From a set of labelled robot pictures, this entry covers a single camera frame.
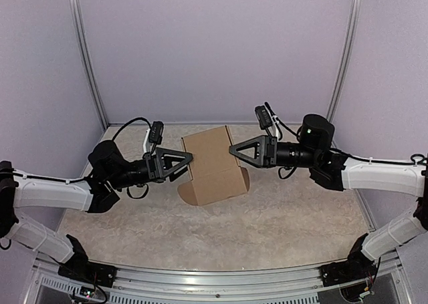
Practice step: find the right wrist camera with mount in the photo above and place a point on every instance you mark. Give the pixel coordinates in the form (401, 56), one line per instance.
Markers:
(268, 121)

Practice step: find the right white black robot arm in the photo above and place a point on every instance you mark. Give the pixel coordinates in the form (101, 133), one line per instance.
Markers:
(407, 177)

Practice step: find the brown cardboard box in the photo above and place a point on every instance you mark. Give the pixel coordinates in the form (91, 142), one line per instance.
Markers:
(215, 174)

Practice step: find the front aluminium frame rail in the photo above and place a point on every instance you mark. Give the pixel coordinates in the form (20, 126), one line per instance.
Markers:
(301, 284)

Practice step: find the aluminium corner post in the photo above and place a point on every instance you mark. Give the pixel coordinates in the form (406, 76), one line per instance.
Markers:
(78, 22)
(350, 34)

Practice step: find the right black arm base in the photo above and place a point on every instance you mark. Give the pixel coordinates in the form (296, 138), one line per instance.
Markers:
(356, 266)

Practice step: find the left aluminium corner post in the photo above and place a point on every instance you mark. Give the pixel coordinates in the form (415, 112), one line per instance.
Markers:
(78, 22)

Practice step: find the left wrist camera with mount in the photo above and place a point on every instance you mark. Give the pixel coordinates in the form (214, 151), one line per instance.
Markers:
(153, 137)

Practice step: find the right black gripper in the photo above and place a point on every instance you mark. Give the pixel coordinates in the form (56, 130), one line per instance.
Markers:
(264, 146)

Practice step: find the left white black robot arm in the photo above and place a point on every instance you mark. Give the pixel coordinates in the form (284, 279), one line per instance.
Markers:
(19, 190)

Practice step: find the right aluminium corner post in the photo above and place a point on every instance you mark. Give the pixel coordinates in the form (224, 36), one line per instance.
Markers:
(350, 34)

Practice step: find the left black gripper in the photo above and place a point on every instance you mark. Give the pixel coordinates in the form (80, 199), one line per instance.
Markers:
(164, 166)

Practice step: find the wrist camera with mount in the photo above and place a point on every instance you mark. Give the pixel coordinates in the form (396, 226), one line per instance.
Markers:
(268, 121)
(153, 137)

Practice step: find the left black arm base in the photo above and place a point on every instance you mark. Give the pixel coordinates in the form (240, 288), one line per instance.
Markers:
(79, 268)

